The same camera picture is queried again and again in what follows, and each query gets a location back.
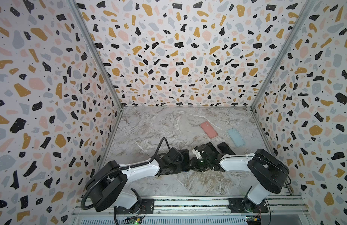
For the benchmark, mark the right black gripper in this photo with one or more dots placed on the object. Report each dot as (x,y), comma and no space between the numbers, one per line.
(200,161)

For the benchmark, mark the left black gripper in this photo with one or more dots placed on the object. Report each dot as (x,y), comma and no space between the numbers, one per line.
(178,168)

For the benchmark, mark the black phone case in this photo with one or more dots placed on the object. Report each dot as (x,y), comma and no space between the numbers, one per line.
(185,162)

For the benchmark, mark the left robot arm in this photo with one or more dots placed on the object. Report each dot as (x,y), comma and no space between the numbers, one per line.
(109,185)

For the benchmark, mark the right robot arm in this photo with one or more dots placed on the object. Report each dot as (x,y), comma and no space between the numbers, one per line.
(270,173)

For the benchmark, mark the right black phone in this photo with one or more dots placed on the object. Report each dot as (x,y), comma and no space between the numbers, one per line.
(225,149)

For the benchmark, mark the pink phone case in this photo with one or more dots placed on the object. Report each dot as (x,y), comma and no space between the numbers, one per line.
(209,130)

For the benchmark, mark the light blue phone case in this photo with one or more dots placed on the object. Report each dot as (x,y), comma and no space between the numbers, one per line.
(236,137)

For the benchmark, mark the left green circuit board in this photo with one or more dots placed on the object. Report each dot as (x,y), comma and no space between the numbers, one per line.
(133,221)

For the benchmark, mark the right circuit board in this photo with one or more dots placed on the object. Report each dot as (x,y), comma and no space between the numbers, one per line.
(253,220)

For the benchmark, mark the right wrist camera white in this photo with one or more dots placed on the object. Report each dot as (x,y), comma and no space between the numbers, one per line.
(197,154)

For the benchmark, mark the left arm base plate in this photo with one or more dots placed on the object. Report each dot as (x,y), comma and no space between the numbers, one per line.
(144,206)

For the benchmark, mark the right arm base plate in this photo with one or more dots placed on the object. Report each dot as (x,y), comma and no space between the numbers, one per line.
(243,205)

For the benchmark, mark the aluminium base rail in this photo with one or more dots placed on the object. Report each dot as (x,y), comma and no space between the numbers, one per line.
(283,210)

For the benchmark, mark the right corner aluminium post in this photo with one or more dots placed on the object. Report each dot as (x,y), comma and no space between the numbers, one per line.
(307,7)

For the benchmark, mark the corner aluminium post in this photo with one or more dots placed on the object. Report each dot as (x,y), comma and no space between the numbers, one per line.
(307,7)
(92,48)

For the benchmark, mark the left corner aluminium post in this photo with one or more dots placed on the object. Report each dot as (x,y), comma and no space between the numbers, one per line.
(92,48)

